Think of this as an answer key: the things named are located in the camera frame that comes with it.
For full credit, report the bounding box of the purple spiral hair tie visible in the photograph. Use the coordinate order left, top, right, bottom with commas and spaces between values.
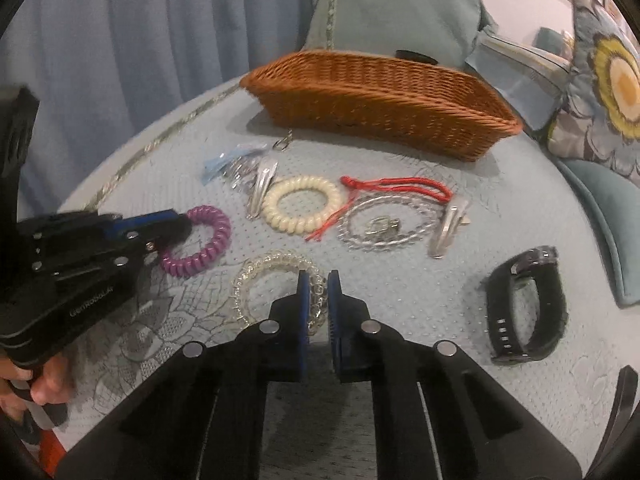
158, 204, 234, 280

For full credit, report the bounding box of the silver hair clip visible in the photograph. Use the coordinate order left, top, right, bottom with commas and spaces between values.
428, 195, 471, 259
246, 158, 278, 219

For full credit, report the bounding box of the clear spiral hair tie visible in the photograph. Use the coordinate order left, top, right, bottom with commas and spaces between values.
230, 249, 329, 337

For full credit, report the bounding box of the black wrist watch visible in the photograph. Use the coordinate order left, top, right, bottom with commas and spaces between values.
485, 245, 567, 365

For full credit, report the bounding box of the cream spiral hair tie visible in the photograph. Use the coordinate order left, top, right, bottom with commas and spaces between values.
260, 173, 345, 235

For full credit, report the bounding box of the small silver ring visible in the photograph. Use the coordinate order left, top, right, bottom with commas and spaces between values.
363, 214, 402, 239

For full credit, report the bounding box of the clear bead bracelet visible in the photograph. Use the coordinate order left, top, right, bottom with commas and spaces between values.
336, 194, 454, 253

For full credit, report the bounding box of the red braided cord bracelet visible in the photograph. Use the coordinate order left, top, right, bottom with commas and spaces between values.
304, 174, 455, 244

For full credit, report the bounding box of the person's left hand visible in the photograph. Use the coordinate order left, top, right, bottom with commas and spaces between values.
1, 352, 74, 426

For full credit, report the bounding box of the light blue bed cover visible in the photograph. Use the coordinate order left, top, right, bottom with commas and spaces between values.
56, 82, 639, 468

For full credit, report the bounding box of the blue curtain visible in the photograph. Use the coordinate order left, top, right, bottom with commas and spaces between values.
1, 0, 311, 217

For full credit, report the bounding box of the teal plain pillow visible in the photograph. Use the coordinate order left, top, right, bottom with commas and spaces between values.
551, 156, 639, 309

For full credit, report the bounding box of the brown wicker basket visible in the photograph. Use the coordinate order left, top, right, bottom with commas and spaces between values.
240, 50, 523, 162

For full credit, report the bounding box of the teal covered headboard cushion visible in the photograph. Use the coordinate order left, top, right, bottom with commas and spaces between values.
304, 0, 498, 70

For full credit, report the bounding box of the floral sunflower pillow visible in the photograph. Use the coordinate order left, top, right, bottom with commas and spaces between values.
547, 0, 639, 184

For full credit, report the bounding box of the striped blue pillow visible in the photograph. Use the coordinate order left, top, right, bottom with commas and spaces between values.
465, 30, 570, 138

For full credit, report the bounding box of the black strap at edge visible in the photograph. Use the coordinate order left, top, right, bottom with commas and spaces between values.
584, 365, 640, 480

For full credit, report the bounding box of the black strap band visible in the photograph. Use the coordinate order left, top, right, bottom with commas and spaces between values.
395, 49, 438, 65

